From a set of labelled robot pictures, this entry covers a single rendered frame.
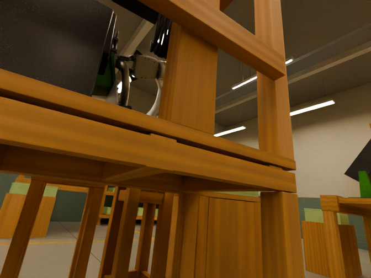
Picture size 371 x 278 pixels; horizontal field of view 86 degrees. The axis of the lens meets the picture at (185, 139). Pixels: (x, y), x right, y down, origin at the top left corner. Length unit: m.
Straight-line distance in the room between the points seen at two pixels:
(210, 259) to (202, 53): 1.19
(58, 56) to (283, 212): 0.78
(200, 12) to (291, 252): 0.77
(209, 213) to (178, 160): 0.96
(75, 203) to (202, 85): 6.00
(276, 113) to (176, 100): 0.44
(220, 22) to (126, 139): 0.46
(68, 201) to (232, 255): 5.35
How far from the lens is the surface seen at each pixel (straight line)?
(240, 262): 1.57
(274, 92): 0.87
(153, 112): 1.48
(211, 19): 0.69
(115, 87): 0.78
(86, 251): 1.24
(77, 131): 0.43
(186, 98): 0.54
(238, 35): 0.74
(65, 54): 0.63
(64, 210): 6.37
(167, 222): 1.38
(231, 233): 1.50
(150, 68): 0.93
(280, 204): 0.75
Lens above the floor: 0.69
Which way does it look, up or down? 18 degrees up
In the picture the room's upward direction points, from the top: 5 degrees clockwise
